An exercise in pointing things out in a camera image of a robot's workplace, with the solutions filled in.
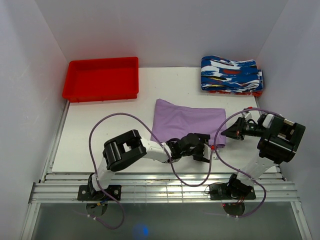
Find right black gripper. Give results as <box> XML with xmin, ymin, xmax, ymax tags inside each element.
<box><xmin>220</xmin><ymin>116</ymin><xmax>265</xmax><ymax>140</ymax></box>

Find purple trousers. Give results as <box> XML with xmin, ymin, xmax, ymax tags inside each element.
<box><xmin>152</xmin><ymin>99</ymin><xmax>227</xmax><ymax>148</ymax></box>

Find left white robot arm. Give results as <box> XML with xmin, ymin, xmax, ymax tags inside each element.
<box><xmin>87</xmin><ymin>129</ymin><xmax>211</xmax><ymax>200</ymax></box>

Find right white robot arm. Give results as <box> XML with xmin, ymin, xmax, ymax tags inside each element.
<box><xmin>221</xmin><ymin>113</ymin><xmax>306</xmax><ymax>199</ymax></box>

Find red folded trousers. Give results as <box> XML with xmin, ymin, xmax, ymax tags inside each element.
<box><xmin>208</xmin><ymin>90</ymin><xmax>263</xmax><ymax>97</ymax></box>

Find blue patterned folded trousers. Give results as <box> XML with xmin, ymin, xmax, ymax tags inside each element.
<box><xmin>200</xmin><ymin>55</ymin><xmax>264</xmax><ymax>92</ymax></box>

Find red plastic tray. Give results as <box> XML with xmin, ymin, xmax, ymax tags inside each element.
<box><xmin>62</xmin><ymin>56</ymin><xmax>139</xmax><ymax>103</ymax></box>

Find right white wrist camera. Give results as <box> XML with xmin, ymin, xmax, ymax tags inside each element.
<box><xmin>241</xmin><ymin>106</ymin><xmax>252</xmax><ymax>122</ymax></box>

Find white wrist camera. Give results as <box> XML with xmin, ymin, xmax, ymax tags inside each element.
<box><xmin>241</xmin><ymin>106</ymin><xmax>252</xmax><ymax>122</ymax></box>
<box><xmin>203</xmin><ymin>144</ymin><xmax>218</xmax><ymax>161</ymax></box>

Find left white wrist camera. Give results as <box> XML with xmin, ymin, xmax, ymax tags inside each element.
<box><xmin>203</xmin><ymin>144</ymin><xmax>218</xmax><ymax>161</ymax></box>

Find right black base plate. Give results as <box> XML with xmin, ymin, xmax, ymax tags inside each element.
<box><xmin>209</xmin><ymin>182</ymin><xmax>256</xmax><ymax>200</ymax></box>

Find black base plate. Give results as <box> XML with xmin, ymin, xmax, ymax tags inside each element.
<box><xmin>209</xmin><ymin>182</ymin><xmax>256</xmax><ymax>200</ymax></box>
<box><xmin>76</xmin><ymin>185</ymin><xmax>122</xmax><ymax>201</ymax></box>

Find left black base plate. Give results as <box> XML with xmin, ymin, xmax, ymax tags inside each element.
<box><xmin>76</xmin><ymin>185</ymin><xmax>122</xmax><ymax>201</ymax></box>

